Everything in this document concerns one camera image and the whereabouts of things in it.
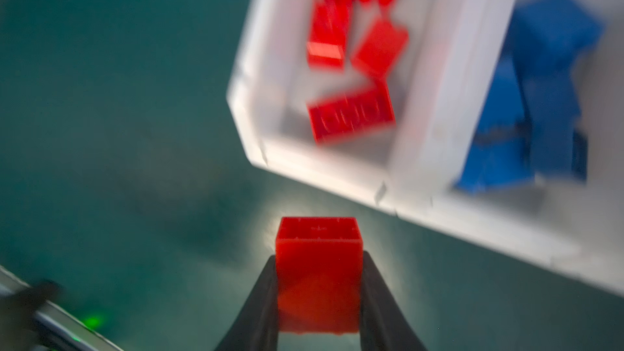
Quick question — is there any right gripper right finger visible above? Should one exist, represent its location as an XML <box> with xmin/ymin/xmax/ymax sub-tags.
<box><xmin>359</xmin><ymin>251</ymin><xmax>427</xmax><ymax>351</ymax></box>

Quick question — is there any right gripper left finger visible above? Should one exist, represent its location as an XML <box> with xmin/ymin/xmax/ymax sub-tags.
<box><xmin>214</xmin><ymin>255</ymin><xmax>279</xmax><ymax>351</ymax></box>

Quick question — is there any red lego brick top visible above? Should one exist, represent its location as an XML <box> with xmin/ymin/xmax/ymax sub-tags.
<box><xmin>276</xmin><ymin>217</ymin><xmax>363</xmax><ymax>335</ymax></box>

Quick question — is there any long red lego brick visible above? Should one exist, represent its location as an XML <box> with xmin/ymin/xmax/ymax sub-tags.
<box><xmin>307</xmin><ymin>81</ymin><xmax>396</xmax><ymax>145</ymax></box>

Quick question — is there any blue lego brick small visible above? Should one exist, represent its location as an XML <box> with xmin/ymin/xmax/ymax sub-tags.
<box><xmin>522</xmin><ymin>72</ymin><xmax>588</xmax><ymax>182</ymax></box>

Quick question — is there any blue lego brick top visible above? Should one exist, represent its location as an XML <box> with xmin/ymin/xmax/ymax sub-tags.
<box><xmin>505</xmin><ymin>0</ymin><xmax>605</xmax><ymax>77</ymax></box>

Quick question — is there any middle white bin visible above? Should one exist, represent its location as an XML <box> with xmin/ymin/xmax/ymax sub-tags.
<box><xmin>387</xmin><ymin>0</ymin><xmax>623</xmax><ymax>294</ymax></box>

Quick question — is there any white bin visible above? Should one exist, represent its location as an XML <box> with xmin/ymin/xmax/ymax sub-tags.
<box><xmin>227</xmin><ymin>0</ymin><xmax>515</xmax><ymax>212</ymax></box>
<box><xmin>387</xmin><ymin>0</ymin><xmax>623</xmax><ymax>294</ymax></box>

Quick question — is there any left white bin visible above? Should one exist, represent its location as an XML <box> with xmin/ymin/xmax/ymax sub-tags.
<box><xmin>227</xmin><ymin>0</ymin><xmax>515</xmax><ymax>212</ymax></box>

